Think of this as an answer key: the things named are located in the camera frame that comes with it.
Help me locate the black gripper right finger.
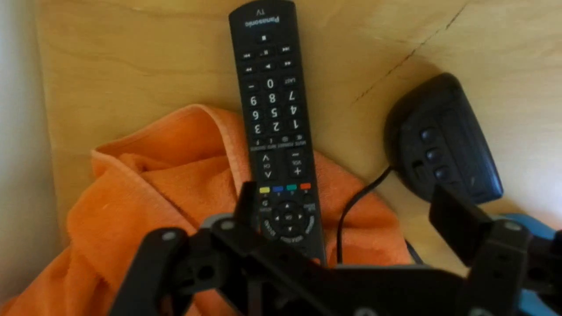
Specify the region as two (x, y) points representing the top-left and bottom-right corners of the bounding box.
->
(428, 182), (562, 316)

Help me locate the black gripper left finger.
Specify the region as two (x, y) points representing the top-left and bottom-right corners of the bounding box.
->
(108, 179), (330, 316)

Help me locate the black Panasonic TV remote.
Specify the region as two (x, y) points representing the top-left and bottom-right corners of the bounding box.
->
(226, 0), (326, 265)

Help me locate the orange towel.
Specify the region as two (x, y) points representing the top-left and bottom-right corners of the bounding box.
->
(0, 103), (414, 316)

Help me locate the black desk device with buttons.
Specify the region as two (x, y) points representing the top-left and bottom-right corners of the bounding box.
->
(382, 71), (505, 205)

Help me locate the thin black cable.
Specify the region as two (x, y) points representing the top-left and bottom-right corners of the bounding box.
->
(333, 165), (426, 268)

